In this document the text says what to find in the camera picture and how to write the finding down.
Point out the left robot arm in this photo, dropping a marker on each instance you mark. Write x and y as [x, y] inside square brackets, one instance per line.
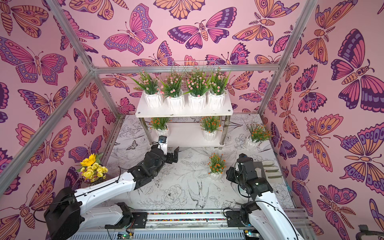
[73, 210]

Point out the yellow flower bouquet vase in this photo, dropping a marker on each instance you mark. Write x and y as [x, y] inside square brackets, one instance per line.
[91, 169]

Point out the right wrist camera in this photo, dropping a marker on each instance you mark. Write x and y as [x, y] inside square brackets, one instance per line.
[240, 162]

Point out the pink flower pot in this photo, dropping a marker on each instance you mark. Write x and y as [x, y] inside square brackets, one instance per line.
[151, 89]
[172, 91]
[198, 83]
[217, 90]

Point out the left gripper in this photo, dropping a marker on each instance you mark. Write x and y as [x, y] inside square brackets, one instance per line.
[170, 159]

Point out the orange flower pot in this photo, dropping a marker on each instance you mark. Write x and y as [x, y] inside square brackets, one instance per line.
[217, 166]
[210, 126]
[258, 139]
[160, 125]

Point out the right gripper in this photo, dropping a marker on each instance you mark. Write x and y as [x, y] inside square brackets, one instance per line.
[260, 173]

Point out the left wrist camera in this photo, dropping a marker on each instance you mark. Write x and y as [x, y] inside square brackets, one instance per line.
[163, 144]

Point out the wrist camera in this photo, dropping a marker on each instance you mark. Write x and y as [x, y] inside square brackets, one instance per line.
[163, 144]
[240, 162]

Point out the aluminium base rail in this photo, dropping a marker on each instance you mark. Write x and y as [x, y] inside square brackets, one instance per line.
[226, 224]

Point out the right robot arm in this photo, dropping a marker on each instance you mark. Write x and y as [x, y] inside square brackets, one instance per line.
[263, 211]

